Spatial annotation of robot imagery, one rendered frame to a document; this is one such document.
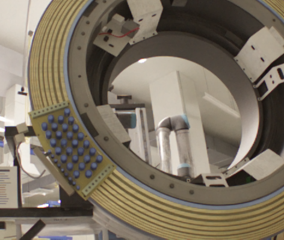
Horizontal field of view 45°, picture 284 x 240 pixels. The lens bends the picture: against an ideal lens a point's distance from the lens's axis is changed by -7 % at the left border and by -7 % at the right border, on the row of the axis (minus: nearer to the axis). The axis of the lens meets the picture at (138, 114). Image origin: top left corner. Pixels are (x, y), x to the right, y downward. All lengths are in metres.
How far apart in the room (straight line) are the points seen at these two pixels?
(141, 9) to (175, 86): 5.73
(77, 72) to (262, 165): 0.83
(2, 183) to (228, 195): 0.82
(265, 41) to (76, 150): 1.13
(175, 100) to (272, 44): 5.54
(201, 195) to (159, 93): 6.39
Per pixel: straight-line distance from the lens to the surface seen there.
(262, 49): 1.89
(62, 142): 1.18
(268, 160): 1.57
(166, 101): 7.45
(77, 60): 1.43
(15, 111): 6.09
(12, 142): 1.29
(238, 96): 2.10
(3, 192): 1.33
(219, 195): 1.33
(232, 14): 1.97
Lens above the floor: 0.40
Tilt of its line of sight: 24 degrees up
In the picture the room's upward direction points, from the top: 7 degrees counter-clockwise
